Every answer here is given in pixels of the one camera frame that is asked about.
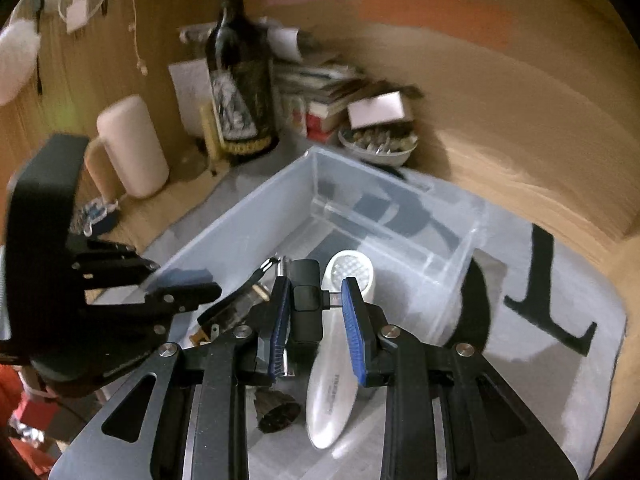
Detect dark wine bottle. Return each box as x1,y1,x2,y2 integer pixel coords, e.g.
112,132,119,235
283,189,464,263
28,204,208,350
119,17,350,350
205,0,280,159

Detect black and gold lighter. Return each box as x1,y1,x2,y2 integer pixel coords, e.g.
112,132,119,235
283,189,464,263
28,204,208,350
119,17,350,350
190,280,273,348

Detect small dark brown object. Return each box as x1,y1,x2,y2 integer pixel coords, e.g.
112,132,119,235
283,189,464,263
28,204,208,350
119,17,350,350
256,389,302,434

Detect white paper sheet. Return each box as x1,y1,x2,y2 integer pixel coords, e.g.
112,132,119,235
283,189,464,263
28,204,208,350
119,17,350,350
169,60,212,132

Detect yellow wooden stick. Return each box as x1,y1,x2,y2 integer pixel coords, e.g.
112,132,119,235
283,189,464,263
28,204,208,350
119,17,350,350
199,104,224,177

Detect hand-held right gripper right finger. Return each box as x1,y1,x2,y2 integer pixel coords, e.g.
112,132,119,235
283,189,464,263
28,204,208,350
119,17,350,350
340,276,573,480

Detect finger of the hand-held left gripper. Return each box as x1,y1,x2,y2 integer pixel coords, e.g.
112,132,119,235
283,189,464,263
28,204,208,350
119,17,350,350
74,240,162,292
144,281,224,314

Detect small black usb device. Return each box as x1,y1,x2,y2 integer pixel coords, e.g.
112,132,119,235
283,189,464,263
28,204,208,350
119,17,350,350
290,259,344,345

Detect orange sticky note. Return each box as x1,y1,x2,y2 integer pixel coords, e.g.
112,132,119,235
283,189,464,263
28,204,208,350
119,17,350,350
359,0,514,51

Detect small blue white object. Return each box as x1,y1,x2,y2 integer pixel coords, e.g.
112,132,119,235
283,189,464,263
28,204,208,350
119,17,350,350
74,199,119,237

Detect clear plastic storage bin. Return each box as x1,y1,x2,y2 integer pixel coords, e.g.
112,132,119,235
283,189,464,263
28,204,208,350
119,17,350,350
92,146,490,480

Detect small white card box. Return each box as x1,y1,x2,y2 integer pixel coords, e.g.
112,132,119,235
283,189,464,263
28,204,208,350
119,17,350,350
347,91,415,129

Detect white paper tag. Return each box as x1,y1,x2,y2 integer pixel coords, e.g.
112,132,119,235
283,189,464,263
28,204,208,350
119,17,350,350
65,0,102,34

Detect white fluffy object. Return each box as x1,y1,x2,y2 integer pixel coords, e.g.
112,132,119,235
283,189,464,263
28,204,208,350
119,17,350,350
0,19,42,107

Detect white fabric shaver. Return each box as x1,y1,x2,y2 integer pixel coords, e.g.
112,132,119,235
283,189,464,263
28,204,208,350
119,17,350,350
306,249,378,451

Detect tan cylinder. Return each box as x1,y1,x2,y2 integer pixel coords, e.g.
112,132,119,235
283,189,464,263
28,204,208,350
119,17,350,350
84,137,122,202

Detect hanging beige string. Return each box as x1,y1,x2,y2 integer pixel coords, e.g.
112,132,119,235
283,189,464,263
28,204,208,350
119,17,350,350
127,0,149,77

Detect white bowl of small items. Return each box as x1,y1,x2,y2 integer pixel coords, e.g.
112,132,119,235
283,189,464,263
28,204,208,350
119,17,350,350
337,125,420,169

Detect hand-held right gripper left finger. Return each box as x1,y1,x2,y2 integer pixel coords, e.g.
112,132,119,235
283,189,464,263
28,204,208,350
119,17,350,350
47,276,293,480

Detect stack of books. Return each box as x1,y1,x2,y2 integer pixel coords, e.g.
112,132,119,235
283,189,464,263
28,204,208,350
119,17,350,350
272,55,372,144

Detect grey mat with black letters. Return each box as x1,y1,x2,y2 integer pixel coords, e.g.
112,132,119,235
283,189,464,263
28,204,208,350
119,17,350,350
132,162,628,480

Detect red cloth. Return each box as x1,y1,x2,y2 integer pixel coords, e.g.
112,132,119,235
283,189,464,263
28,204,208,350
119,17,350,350
0,364,58,480

